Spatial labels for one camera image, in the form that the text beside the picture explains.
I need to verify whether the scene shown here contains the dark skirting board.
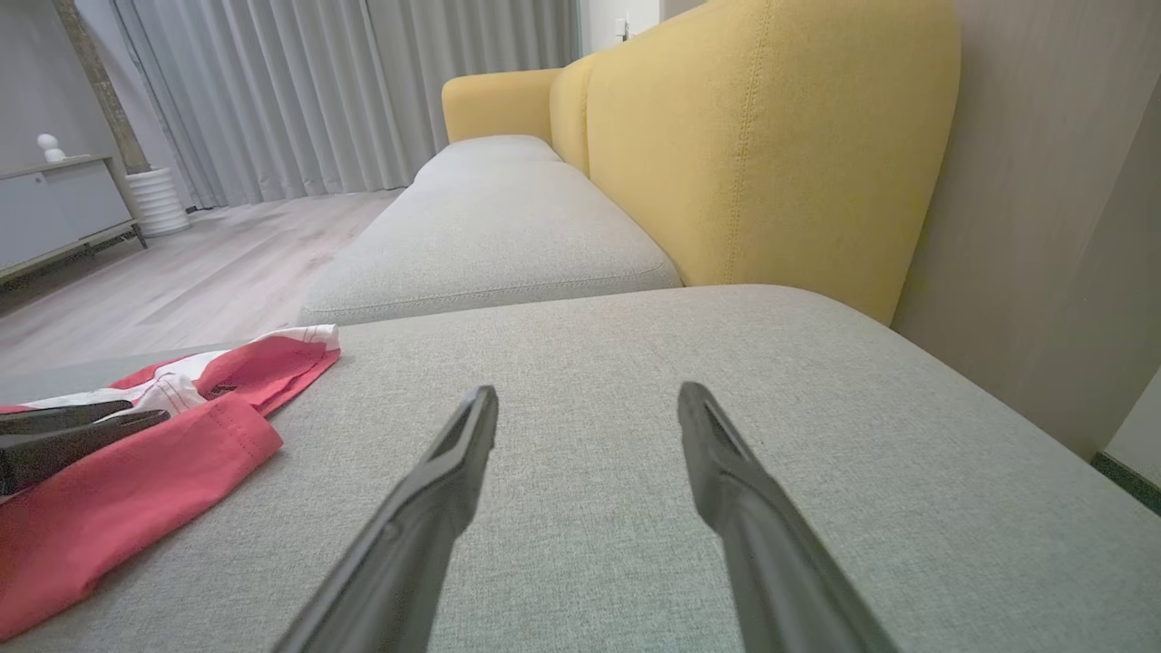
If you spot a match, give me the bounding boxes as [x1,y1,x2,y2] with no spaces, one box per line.
[1091,451,1161,516]

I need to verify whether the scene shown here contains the narrow yellow sofa back cushion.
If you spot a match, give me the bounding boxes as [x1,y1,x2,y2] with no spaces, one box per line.
[549,54,601,178]

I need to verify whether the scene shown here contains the white ribbed plant pot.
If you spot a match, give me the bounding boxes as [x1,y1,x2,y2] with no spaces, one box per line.
[125,168,191,239]

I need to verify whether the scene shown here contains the brown tree trunk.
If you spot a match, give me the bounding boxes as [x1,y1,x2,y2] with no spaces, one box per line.
[53,0,151,175]

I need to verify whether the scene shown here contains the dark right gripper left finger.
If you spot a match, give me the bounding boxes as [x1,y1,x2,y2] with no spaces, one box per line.
[272,385,501,653]

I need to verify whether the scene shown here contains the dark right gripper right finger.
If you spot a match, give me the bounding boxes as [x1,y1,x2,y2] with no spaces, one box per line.
[678,381,901,653]

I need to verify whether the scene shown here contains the grey sideboard cabinet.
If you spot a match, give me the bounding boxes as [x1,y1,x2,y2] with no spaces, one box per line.
[0,154,148,287]

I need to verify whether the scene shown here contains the red basketball jersey number 23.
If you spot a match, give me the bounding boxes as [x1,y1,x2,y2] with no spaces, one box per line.
[0,325,342,641]

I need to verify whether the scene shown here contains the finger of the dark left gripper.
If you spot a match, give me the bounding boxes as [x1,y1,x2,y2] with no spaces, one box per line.
[0,410,171,497]
[0,400,135,436]

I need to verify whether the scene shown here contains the wide yellow sofa back cushion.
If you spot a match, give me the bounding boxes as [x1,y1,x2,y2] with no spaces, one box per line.
[585,0,962,326]

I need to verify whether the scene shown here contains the yellow sofa armrest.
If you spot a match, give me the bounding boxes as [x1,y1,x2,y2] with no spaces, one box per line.
[442,68,565,146]

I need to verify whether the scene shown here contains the small grey sofa seat cushion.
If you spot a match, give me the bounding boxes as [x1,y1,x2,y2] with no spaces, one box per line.
[413,134,565,189]

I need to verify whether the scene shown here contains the medium grey sofa seat cushion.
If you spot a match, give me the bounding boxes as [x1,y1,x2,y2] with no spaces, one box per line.
[299,161,683,327]

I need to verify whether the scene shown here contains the grey pleated curtain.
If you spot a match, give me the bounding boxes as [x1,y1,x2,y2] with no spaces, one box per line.
[74,0,581,211]

